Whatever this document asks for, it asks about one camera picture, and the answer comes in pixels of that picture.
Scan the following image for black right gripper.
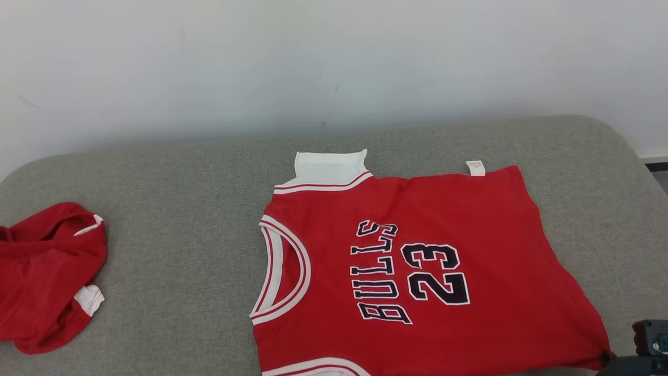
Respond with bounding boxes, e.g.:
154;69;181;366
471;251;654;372
596;350;668;376

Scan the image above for red shorts with white stripe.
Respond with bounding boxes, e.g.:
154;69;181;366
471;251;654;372
0;202;108;356

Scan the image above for white baseboard with black strip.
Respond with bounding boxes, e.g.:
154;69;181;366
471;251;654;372
637;149;668;173

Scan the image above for red Bulls basketball jersey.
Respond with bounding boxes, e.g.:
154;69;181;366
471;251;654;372
249;149;614;376

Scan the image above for grey fabric sofa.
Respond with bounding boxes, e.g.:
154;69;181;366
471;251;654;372
0;115;668;376

